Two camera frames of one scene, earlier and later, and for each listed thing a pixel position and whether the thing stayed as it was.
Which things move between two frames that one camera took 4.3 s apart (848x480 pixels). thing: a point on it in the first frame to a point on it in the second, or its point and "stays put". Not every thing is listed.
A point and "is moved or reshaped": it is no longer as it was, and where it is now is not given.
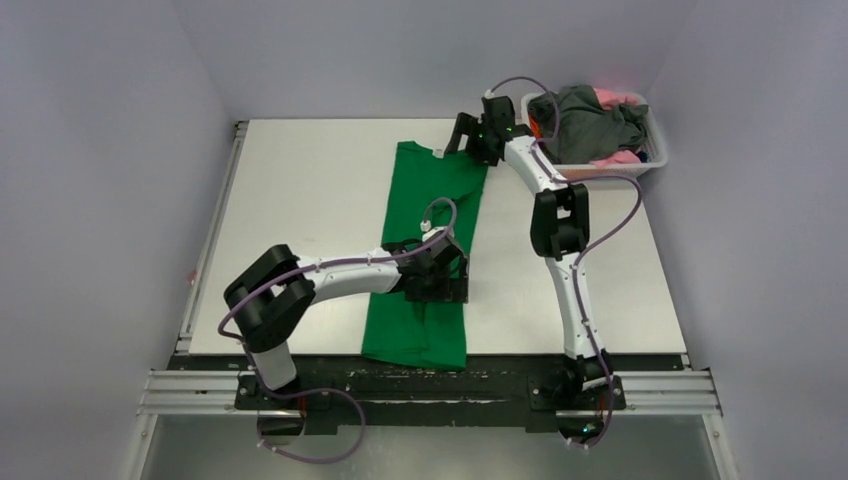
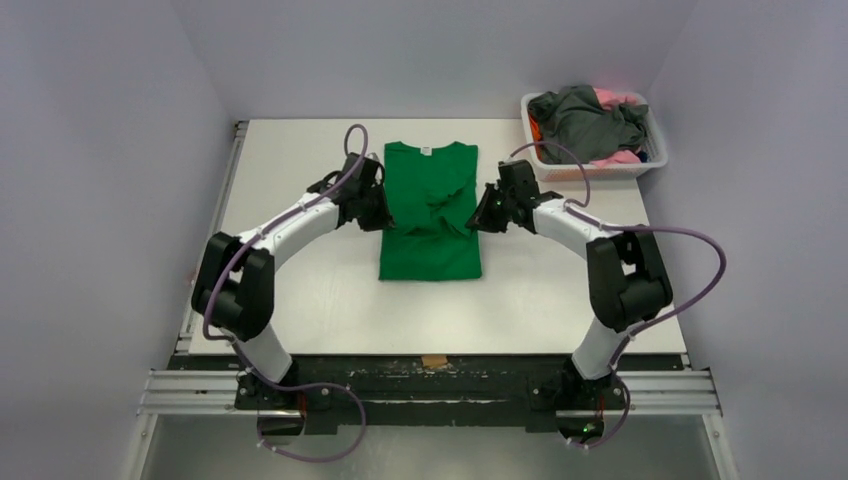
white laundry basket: (654, 155) stays put
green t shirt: (444, 193) is moved or reshaped
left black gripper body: (440, 288) to (373, 214)
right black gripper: (468, 137) to (490, 210)
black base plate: (538, 394) stays put
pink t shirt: (609, 98) stays put
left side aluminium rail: (213, 229) stays put
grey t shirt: (588, 129) stays put
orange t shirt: (535, 127) stays put
